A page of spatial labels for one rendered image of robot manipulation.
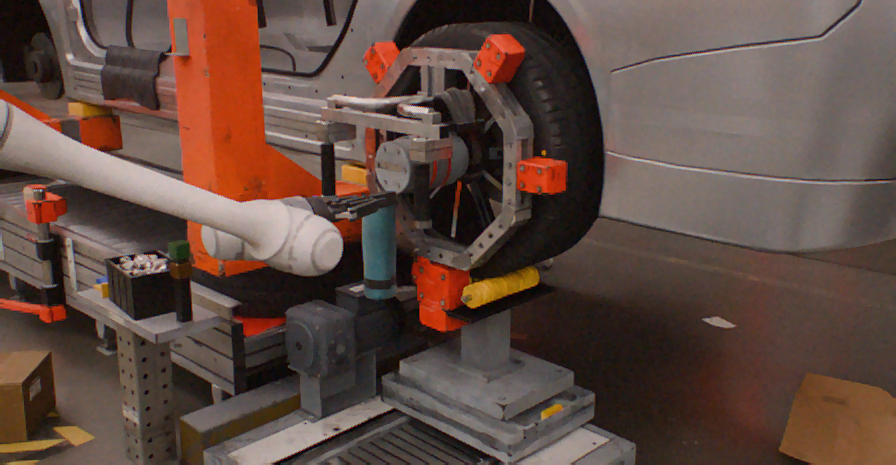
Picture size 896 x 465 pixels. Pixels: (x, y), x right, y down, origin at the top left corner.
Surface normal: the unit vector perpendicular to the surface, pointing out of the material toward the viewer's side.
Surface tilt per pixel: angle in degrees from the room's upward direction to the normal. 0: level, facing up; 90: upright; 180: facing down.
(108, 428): 0
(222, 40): 90
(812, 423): 0
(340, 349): 90
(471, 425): 90
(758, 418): 0
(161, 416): 90
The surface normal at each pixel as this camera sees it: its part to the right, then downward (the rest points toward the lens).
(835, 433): 0.02, -0.97
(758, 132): -0.69, 0.18
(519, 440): 0.71, 0.18
